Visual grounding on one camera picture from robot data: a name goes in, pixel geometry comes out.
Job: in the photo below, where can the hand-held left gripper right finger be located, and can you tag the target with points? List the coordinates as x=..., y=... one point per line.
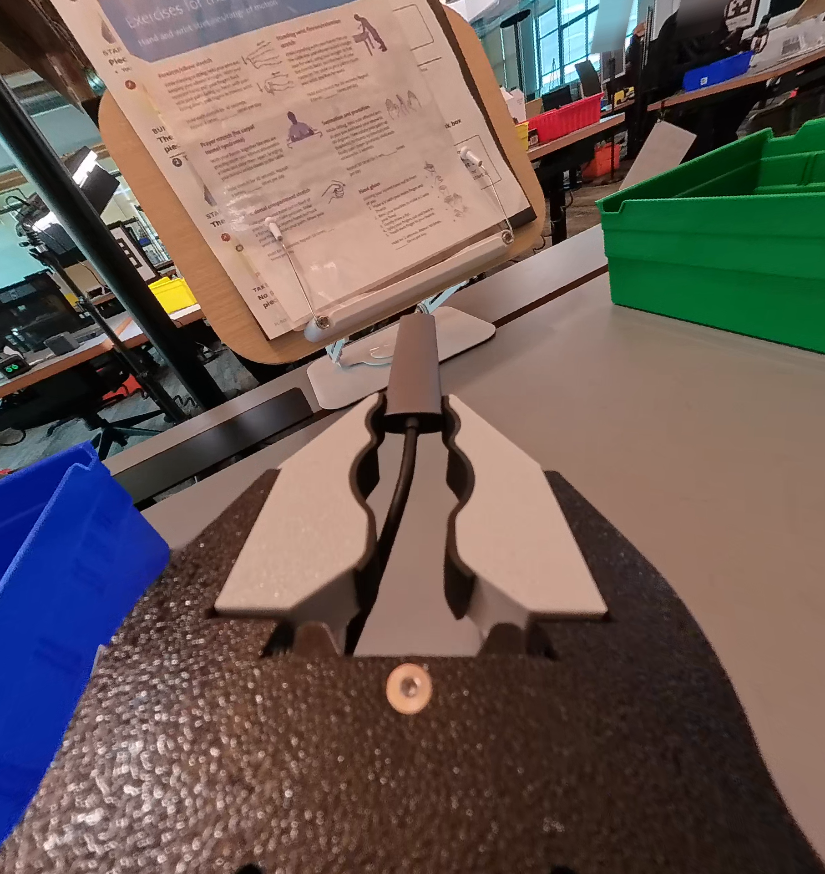
x=535, y=546

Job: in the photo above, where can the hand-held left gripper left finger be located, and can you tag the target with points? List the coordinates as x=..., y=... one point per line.
x=289, y=546

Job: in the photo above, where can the green plastic bin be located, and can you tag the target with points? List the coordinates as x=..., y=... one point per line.
x=712, y=273

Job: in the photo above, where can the light grey desk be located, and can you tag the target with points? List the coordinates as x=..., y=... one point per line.
x=658, y=478

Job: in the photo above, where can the cluttered wooden desk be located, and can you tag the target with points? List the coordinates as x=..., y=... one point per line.
x=44, y=355

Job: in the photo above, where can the long wooden desk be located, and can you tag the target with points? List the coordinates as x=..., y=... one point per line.
x=760, y=78
x=576, y=140

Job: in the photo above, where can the black office chair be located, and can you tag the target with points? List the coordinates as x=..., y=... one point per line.
x=105, y=403

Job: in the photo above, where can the white instruction sheet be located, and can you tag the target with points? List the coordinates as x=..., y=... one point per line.
x=265, y=307

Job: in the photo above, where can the black tripod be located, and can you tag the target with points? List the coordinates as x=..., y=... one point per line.
x=112, y=341

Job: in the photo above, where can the yellow plastic bin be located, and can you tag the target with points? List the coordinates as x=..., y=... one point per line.
x=521, y=135
x=173, y=292

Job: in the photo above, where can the wooden book stand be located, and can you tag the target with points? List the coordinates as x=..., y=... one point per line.
x=180, y=252

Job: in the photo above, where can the black-white marker tag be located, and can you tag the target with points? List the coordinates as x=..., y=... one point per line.
x=741, y=13
x=131, y=247

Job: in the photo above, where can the blue-header exercise sheet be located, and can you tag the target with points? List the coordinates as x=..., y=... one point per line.
x=330, y=171

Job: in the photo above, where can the black metal pole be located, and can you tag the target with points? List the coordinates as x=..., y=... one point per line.
x=78, y=225

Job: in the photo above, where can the orange crate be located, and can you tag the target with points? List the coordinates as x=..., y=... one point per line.
x=601, y=162

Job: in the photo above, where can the grey cardboard sheet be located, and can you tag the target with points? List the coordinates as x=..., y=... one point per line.
x=658, y=157

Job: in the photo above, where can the black studio light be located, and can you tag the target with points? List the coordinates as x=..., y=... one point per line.
x=91, y=176

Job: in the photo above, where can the red plastic bin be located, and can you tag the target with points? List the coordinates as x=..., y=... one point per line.
x=566, y=117

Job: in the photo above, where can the white product box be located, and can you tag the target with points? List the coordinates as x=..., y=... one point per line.
x=513, y=106

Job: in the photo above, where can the small blue plastic bin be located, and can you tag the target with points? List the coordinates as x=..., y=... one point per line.
x=718, y=72

